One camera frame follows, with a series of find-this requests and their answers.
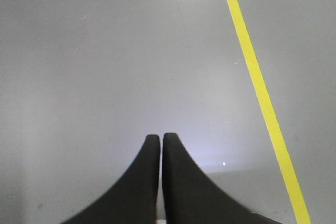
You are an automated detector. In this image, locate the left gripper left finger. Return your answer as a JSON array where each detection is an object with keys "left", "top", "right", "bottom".
[{"left": 64, "top": 134, "right": 161, "bottom": 223}]

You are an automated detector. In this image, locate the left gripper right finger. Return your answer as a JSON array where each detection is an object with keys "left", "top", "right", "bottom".
[{"left": 162, "top": 133, "right": 275, "bottom": 224}]

